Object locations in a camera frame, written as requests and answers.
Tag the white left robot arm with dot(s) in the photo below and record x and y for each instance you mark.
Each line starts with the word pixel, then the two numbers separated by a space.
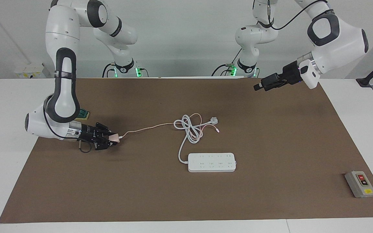
pixel 338 42

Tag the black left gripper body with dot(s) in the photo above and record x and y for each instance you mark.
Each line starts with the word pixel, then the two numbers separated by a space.
pixel 292 73

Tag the white power strip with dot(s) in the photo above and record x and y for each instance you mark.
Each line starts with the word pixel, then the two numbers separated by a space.
pixel 212 163

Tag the brown table mat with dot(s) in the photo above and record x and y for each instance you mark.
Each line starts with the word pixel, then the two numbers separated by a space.
pixel 141 187

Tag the pink usb charger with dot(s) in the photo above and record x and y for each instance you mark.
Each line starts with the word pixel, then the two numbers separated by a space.
pixel 114 138

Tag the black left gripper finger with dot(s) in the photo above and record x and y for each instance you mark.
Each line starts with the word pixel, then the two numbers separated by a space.
pixel 267 86
pixel 272 78

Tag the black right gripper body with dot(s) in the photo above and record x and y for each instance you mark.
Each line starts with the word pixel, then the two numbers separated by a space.
pixel 84 133

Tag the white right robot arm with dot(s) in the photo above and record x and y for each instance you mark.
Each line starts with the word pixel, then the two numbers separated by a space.
pixel 65 90

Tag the green circuit board fixture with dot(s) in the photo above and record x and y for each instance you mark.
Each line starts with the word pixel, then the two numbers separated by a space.
pixel 83 114

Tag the grey on-off switch box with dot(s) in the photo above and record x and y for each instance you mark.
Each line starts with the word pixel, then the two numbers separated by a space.
pixel 359 185

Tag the white box yellow labels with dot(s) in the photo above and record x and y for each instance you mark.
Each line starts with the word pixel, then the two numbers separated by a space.
pixel 31 72

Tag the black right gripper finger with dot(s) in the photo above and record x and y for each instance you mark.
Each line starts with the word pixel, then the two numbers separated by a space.
pixel 101 129
pixel 104 145

